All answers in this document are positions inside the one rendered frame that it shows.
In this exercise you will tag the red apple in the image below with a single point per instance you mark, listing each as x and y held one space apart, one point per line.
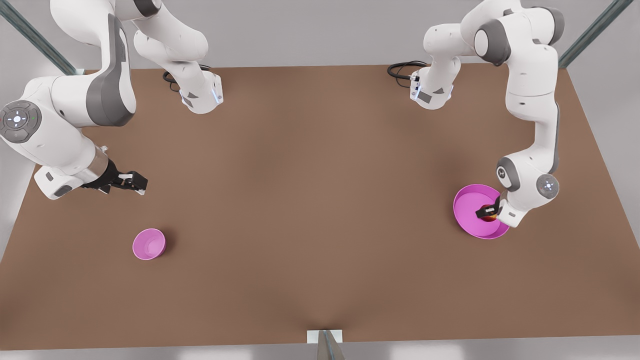
490 218

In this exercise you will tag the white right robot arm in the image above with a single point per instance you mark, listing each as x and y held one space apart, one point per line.
60 105

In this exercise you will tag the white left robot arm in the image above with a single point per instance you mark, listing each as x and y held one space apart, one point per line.
530 90

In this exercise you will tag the pink bowl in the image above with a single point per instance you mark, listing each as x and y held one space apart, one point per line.
148 244

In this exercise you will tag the pink plate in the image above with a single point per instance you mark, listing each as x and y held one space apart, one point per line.
470 210

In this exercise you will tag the silver frame post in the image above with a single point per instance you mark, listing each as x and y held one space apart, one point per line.
35 37
327 346
595 32

